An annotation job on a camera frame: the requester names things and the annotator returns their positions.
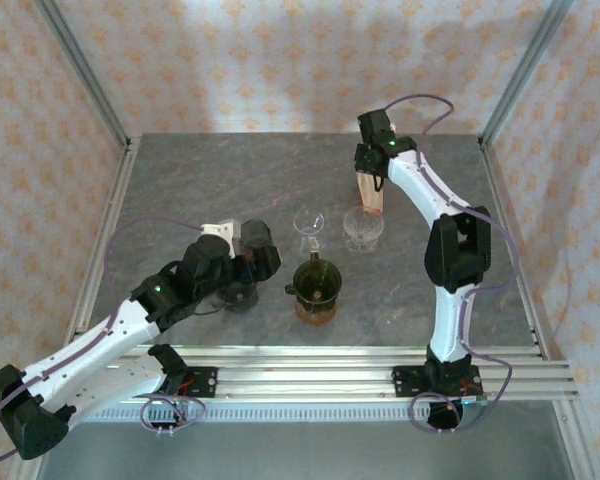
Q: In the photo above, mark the coffee filter pack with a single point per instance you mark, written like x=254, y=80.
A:
x=371, y=200

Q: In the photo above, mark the dark green coffee dripper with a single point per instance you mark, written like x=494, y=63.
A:
x=307, y=282

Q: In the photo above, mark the aluminium table side rail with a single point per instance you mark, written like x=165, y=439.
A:
x=536, y=325
x=105, y=240

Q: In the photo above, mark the aluminium frame post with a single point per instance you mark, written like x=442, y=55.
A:
x=80, y=70
x=525, y=70

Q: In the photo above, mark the brown glass coffee server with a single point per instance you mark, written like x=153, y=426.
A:
x=315, y=317

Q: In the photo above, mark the clear ribbed coffee dripper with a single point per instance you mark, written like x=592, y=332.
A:
x=362, y=232

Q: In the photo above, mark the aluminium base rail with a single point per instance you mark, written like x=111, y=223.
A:
x=305, y=372

